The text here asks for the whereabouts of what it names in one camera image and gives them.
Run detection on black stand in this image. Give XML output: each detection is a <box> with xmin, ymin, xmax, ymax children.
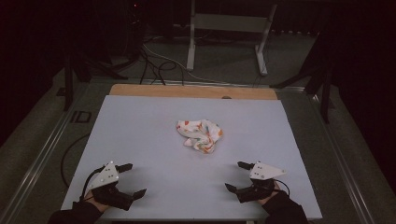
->
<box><xmin>63</xmin><ymin>50</ymin><xmax>129</xmax><ymax>112</ymax></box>
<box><xmin>270</xmin><ymin>29</ymin><xmax>335</xmax><ymax>124</ymax></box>

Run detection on person's left hand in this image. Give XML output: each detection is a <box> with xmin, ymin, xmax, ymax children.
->
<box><xmin>83</xmin><ymin>189</ymin><xmax>110</xmax><ymax>213</ymax></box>

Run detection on white fruit print baby pants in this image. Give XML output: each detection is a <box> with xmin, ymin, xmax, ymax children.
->
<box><xmin>176</xmin><ymin>119</ymin><xmax>224</xmax><ymax>155</ymax></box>

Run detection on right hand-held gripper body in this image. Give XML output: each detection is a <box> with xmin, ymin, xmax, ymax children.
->
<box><xmin>235</xmin><ymin>161</ymin><xmax>287</xmax><ymax>203</ymax></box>

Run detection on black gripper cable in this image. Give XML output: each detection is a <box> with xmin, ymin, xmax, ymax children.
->
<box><xmin>274</xmin><ymin>178</ymin><xmax>291</xmax><ymax>198</ymax></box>
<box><xmin>79</xmin><ymin>166</ymin><xmax>106</xmax><ymax>202</ymax></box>

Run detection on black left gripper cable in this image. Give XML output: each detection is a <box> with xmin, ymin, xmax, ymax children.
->
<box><xmin>79</xmin><ymin>166</ymin><xmax>106</xmax><ymax>202</ymax></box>

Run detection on white floor cable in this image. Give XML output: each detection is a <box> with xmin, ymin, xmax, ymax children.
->
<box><xmin>142</xmin><ymin>42</ymin><xmax>233</xmax><ymax>85</ymax></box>

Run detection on black floor cable loop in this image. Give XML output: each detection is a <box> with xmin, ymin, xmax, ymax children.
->
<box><xmin>60</xmin><ymin>133</ymin><xmax>92</xmax><ymax>189</ymax></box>

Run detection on black floor cable bundle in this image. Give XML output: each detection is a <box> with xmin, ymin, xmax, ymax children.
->
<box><xmin>138</xmin><ymin>46</ymin><xmax>185</xmax><ymax>86</ymax></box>

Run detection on white table cover sheet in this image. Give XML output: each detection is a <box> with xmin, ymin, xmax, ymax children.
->
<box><xmin>60</xmin><ymin>94</ymin><xmax>323</xmax><ymax>221</ymax></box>

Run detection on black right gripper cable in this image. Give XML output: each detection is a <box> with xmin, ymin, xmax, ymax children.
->
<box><xmin>274</xmin><ymin>178</ymin><xmax>291</xmax><ymax>198</ymax></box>

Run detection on white metal stand frame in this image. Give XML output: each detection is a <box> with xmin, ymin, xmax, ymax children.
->
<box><xmin>186</xmin><ymin>0</ymin><xmax>278</xmax><ymax>77</ymax></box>

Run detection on person's right hand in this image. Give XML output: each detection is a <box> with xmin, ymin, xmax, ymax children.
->
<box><xmin>256</xmin><ymin>181</ymin><xmax>281</xmax><ymax>206</ymax></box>

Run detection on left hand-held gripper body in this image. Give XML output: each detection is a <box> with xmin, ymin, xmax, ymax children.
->
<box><xmin>88</xmin><ymin>161</ymin><xmax>134</xmax><ymax>212</ymax></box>

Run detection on aluminium floor rail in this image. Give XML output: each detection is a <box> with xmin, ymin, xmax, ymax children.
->
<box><xmin>306</xmin><ymin>92</ymin><xmax>376</xmax><ymax>224</ymax></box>
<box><xmin>0</xmin><ymin>82</ymin><xmax>92</xmax><ymax>224</ymax></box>

